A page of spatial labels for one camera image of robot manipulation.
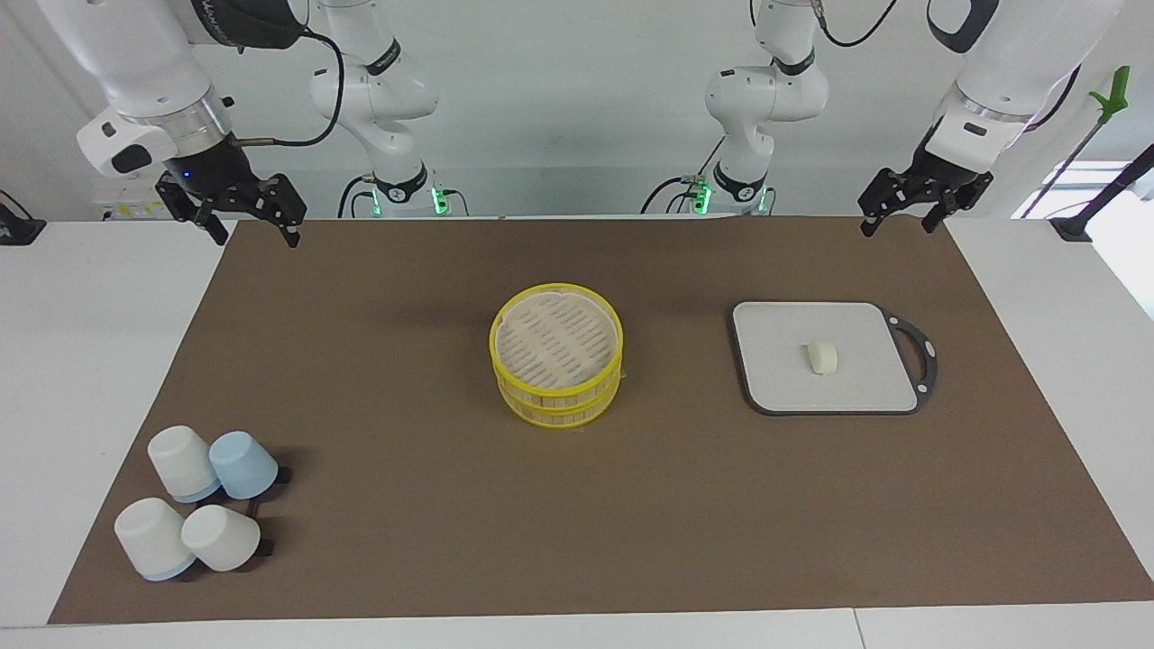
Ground yellow steamer lid tier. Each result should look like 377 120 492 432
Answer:
490 283 624 399

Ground yellow steamer base basket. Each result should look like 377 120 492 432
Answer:
498 361 624 430

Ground white box yellow labels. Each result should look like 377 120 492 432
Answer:
94 198 172 223

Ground grey cutting board dark rim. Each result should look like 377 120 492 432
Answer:
730 300 939 416

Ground green tipped grabber pole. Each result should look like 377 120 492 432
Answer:
1023 65 1132 217

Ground black table clamp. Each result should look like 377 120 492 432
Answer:
0 189 47 246

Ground white cup blue rim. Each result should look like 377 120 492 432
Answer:
114 498 197 582
147 425 222 504

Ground light blue cup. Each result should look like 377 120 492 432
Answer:
209 431 279 501

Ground plain white cup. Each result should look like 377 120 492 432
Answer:
180 504 262 573

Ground brown table mat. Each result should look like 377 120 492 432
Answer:
47 216 1154 626

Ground black base power cable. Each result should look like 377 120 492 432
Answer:
337 175 376 219
640 176 702 215

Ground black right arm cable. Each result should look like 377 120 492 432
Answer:
230 27 349 150

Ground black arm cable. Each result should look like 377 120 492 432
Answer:
810 0 902 50
230 27 349 150

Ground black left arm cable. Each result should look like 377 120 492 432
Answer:
810 0 902 50

